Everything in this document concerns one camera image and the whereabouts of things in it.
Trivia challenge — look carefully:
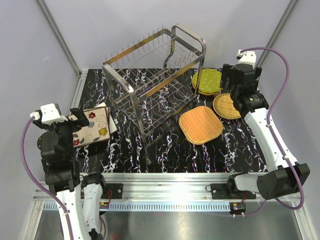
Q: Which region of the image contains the dark brown square plate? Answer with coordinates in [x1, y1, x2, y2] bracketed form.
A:
[82, 106, 112, 148]

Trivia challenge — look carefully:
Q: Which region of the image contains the floral square plate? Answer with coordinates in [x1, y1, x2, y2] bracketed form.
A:
[68, 107, 111, 148]

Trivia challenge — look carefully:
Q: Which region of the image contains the green polka dot plate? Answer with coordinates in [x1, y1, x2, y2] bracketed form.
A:
[198, 68, 222, 96]

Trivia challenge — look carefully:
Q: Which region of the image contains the white square plate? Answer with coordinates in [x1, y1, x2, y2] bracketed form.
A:
[94, 102, 117, 134]

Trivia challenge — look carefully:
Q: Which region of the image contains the woven wicker tray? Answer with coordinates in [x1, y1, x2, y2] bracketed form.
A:
[178, 106, 224, 145]

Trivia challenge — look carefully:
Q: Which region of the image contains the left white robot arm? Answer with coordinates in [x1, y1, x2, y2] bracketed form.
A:
[31, 103, 108, 240]

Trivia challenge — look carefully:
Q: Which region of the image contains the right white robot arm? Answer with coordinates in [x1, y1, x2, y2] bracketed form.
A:
[220, 63, 310, 200]

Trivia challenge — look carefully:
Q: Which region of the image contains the stainless steel dish rack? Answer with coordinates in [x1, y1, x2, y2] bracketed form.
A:
[102, 24, 207, 162]

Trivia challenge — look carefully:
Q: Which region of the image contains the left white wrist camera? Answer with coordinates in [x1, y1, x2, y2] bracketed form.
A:
[30, 103, 68, 125]

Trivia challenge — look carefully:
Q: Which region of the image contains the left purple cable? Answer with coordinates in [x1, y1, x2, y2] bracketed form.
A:
[19, 116, 106, 240]

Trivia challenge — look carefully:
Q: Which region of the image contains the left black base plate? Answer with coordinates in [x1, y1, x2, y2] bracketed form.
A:
[101, 183, 124, 200]

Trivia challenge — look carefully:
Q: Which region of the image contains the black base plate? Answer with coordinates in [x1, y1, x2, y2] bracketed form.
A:
[208, 183, 257, 200]
[101, 183, 124, 200]

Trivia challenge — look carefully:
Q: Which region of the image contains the aluminium mounting rail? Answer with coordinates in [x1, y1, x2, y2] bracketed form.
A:
[32, 172, 305, 213]

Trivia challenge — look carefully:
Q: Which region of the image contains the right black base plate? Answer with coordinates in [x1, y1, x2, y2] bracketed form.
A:
[208, 183, 257, 200]

